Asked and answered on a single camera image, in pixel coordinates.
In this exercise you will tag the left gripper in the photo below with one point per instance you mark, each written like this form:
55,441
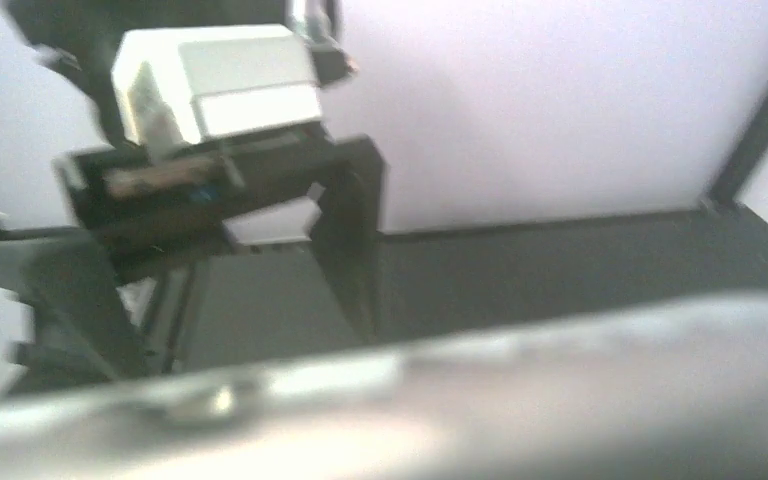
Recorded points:
151,220

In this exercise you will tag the metal tongs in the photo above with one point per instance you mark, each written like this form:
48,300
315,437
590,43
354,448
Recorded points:
676,390

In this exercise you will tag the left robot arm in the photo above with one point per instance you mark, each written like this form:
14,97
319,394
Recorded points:
265,297

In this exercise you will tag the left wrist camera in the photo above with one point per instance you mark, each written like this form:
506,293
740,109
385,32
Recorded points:
180,87

